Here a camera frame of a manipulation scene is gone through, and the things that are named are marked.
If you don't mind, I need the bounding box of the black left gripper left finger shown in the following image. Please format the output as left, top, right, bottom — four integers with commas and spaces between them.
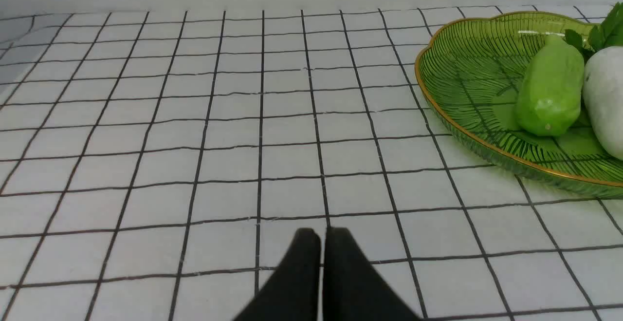
235, 228, 321, 321

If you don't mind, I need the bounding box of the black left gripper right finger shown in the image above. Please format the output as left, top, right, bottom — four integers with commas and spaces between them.
322, 227, 421, 321

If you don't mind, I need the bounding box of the white grid tablecloth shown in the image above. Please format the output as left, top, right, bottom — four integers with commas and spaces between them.
0, 6, 622, 321

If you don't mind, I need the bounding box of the green leaf-shaped glass plate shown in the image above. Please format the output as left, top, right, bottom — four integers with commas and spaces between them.
415, 12, 623, 199

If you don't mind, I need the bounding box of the green loofah gourd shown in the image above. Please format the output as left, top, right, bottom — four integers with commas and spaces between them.
514, 35, 585, 137

